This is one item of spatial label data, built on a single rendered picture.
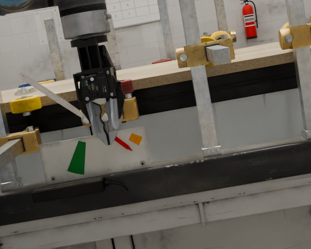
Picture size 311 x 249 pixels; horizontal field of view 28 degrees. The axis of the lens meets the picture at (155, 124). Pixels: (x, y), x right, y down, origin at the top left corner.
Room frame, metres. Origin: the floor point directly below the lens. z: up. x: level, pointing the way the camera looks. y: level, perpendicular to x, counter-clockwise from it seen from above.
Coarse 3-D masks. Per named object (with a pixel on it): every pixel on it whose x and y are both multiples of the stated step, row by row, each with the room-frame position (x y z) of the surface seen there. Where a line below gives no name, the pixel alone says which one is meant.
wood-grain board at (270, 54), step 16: (240, 48) 2.36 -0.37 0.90; (256, 48) 2.15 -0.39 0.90; (272, 48) 1.97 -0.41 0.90; (160, 64) 2.25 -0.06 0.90; (176, 64) 2.06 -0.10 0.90; (224, 64) 1.67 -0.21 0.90; (240, 64) 1.67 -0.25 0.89; (256, 64) 1.67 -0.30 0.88; (272, 64) 1.66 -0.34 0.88; (64, 80) 2.37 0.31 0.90; (144, 80) 1.68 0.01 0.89; (160, 80) 1.68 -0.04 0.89; (176, 80) 1.67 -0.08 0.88; (16, 96) 1.88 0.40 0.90; (64, 96) 1.69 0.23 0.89
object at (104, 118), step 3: (105, 114) 1.34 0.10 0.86; (102, 117) 1.29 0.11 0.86; (105, 117) 1.28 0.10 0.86; (102, 120) 1.24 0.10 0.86; (105, 120) 1.23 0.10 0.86; (120, 120) 1.38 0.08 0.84; (105, 123) 1.22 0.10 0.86; (105, 126) 1.22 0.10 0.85; (105, 129) 1.22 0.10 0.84; (108, 129) 1.22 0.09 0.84; (108, 132) 1.22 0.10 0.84
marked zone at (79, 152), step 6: (78, 144) 1.47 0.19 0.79; (84, 144) 1.47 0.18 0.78; (78, 150) 1.47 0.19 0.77; (84, 150) 1.47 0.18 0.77; (78, 156) 1.47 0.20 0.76; (84, 156) 1.47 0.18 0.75; (72, 162) 1.47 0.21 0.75; (78, 162) 1.47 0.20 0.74; (84, 162) 1.47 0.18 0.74; (72, 168) 1.47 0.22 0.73; (78, 168) 1.47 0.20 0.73
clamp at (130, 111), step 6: (126, 102) 1.47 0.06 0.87; (132, 102) 1.47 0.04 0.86; (102, 108) 1.47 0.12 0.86; (126, 108) 1.47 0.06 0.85; (132, 108) 1.47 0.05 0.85; (102, 114) 1.47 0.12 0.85; (126, 114) 1.47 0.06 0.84; (132, 114) 1.47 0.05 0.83; (138, 114) 1.49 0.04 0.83; (126, 120) 1.47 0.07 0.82; (84, 126) 1.48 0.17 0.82
